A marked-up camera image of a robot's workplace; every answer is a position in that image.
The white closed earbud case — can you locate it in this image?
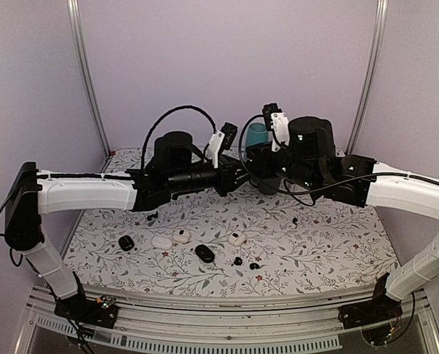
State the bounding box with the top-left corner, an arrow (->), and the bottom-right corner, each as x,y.
151,236 -> 173,251

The left aluminium frame post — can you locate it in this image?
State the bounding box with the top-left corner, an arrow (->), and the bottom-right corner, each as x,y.
66,0 -> 111,156

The black earbud charging case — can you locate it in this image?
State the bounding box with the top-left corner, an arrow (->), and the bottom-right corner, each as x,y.
118,235 -> 135,251

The right aluminium frame post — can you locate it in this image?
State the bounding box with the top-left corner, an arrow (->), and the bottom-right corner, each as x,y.
345,0 -> 389,155

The white open earbud case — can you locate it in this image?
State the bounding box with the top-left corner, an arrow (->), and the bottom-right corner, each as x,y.
172,229 -> 192,244

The cream open earbud case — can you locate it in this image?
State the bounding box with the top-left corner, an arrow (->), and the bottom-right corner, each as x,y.
228,232 -> 246,247

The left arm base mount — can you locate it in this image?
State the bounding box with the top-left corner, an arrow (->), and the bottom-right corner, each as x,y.
54,294 -> 120,329

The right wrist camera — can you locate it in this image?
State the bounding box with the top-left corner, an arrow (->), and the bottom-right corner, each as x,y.
262,103 -> 290,153

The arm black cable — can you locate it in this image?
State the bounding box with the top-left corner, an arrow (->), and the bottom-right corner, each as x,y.
238,114 -> 375,207
141,105 -> 220,174

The teal tall vase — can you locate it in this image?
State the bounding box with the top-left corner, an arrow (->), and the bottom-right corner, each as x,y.
243,122 -> 269,159

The aluminium frame post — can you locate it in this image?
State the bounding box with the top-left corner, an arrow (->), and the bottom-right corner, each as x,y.
66,0 -> 111,156
345,0 -> 389,155

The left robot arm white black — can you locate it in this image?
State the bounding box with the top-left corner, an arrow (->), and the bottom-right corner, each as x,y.
4,131 -> 246,320

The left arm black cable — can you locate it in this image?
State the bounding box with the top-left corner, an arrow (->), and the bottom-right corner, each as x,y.
141,105 -> 220,174

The black round earbud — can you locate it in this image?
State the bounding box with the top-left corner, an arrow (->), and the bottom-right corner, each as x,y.
234,257 -> 243,266

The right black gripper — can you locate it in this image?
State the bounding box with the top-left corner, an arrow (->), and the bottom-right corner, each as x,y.
246,142 -> 320,194

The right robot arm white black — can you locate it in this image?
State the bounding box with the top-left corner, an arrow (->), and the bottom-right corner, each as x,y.
238,114 -> 439,322

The black oval earbud case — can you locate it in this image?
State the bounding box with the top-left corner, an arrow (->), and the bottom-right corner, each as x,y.
195,244 -> 215,263

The floral patterned table mat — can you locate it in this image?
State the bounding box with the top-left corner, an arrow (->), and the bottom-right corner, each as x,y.
62,147 -> 400,299

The black earbud pair left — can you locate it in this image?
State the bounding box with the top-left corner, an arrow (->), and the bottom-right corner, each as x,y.
147,212 -> 159,221

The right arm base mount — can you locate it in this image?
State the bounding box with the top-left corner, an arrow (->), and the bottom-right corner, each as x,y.
338,273 -> 403,329

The front aluminium rail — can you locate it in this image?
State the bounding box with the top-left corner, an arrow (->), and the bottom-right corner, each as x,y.
15,287 -> 439,351

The dark grey mug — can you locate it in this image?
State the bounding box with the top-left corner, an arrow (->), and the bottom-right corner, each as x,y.
253,177 -> 282,195

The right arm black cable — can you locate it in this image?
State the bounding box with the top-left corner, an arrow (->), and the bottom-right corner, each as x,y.
238,114 -> 375,207

